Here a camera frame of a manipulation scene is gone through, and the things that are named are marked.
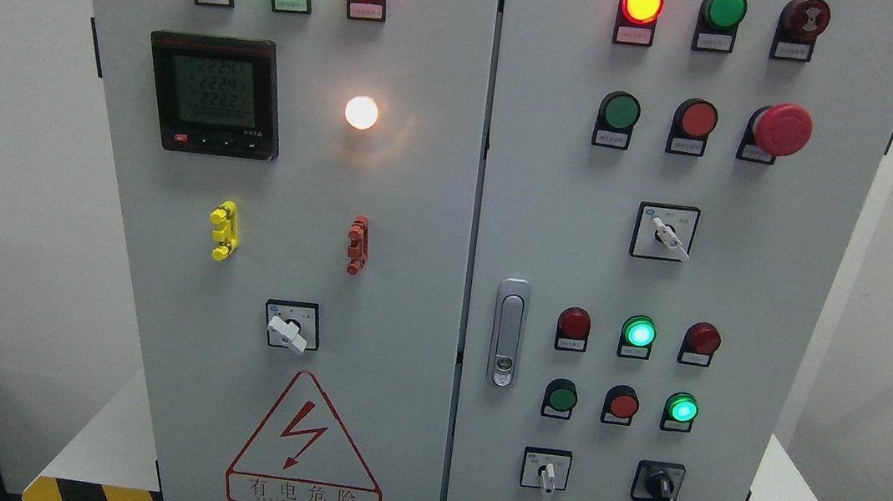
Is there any green push button second row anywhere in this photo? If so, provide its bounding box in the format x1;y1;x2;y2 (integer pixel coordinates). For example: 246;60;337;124
591;90;641;151

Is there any red electrical hazard sticker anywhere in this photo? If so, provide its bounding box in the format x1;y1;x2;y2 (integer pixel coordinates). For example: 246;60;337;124
226;370;382;501

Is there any grey right cabinet door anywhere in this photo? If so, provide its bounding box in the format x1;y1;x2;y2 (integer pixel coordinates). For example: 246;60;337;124
448;0;893;501

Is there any silver door handle lock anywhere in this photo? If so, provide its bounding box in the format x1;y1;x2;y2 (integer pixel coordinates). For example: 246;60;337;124
487;278;530;388

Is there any yellow terminal connector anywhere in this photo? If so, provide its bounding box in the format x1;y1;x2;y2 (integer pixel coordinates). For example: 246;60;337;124
209;200;239;262

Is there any dark red indicator left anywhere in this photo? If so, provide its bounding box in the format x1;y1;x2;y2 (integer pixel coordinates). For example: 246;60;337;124
553;306;592;352

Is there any dark red buzzer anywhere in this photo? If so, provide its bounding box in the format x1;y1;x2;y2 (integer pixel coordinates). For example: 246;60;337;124
769;0;831;63

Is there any white lit indicator light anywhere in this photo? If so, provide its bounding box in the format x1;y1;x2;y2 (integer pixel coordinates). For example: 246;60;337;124
343;94;379;131

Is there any white selector switch left door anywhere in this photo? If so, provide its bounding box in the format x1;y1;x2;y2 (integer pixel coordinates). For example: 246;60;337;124
264;299;320;356

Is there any white selector switch upper right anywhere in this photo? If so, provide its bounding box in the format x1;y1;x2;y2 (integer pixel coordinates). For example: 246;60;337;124
630;201;702;262

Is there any green lit indicator middle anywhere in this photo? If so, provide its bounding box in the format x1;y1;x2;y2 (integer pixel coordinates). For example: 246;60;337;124
616;315;657;360

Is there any green lit button lower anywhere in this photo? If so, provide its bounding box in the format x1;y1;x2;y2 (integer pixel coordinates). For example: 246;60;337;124
658;392;700;433

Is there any red push button second row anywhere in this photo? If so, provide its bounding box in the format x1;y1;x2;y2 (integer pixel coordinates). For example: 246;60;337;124
665;97;718;157

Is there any red emergency stop mushroom button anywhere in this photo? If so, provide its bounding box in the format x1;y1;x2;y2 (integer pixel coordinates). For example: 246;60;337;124
736;102;814;165

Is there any grey cabinet door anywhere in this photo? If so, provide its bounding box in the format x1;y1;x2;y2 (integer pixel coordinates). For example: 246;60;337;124
93;0;498;501
448;0;893;501

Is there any red push button lower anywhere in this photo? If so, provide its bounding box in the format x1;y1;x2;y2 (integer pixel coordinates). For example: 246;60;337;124
600;385;640;426

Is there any grey left cabinet door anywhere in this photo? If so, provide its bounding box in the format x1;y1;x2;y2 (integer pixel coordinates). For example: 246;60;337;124
93;0;498;501

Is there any black digital power meter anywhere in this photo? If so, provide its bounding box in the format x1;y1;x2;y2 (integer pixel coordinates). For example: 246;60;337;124
150;30;280;160

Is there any red lit indicator top right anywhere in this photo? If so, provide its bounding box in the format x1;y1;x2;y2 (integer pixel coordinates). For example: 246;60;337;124
611;0;666;48

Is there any green push button top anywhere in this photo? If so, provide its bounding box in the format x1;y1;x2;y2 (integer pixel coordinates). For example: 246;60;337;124
690;0;748;53

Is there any white selector switch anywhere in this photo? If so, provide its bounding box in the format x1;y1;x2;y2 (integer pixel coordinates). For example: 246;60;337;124
518;446;573;493
630;201;702;262

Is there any green push button lower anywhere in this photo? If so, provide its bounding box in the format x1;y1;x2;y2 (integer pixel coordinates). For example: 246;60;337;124
540;378;579;419

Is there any black rotary knob switch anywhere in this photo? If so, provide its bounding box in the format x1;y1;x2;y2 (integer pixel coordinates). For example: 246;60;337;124
630;460;687;501

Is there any green push button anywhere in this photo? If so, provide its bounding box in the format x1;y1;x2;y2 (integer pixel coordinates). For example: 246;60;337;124
690;0;748;53
540;378;579;419

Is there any white selector switch lower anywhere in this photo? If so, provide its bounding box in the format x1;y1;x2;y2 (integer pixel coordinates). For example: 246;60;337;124
518;446;573;493

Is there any red terminal connector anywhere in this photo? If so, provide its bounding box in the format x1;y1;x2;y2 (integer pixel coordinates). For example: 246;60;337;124
347;215;370;277

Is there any dark red indicator right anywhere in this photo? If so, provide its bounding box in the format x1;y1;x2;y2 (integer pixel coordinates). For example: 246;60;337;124
677;321;722;367

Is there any dark red indicator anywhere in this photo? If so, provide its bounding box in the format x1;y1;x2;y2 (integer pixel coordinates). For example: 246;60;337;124
677;321;722;367
553;306;592;352

